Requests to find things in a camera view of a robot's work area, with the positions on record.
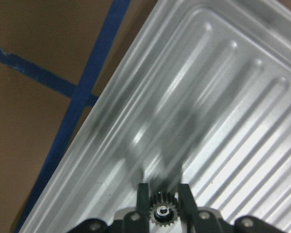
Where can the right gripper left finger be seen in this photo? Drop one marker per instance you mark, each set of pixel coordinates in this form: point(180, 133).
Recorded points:
point(142, 207)

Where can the black bearing gear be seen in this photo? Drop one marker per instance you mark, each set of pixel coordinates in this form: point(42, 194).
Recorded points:
point(163, 209)

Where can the silver ribbed metal tray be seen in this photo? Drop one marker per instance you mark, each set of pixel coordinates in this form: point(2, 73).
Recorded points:
point(203, 97)

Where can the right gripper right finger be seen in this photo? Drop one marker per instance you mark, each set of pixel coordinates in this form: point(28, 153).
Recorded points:
point(187, 207)

